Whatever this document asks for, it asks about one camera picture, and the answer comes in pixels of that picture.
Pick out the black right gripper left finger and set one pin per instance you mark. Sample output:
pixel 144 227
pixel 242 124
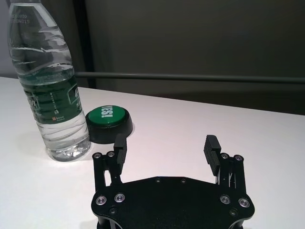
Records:
pixel 120 155

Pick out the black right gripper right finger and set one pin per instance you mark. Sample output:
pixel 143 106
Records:
pixel 212 152

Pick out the clear water bottle green label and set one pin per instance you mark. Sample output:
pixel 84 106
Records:
pixel 50 78

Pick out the green YES button black base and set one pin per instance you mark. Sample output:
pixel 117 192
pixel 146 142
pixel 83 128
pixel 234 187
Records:
pixel 107 124

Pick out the grey horizontal wall rail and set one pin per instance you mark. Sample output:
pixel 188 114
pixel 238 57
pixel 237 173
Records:
pixel 190 76

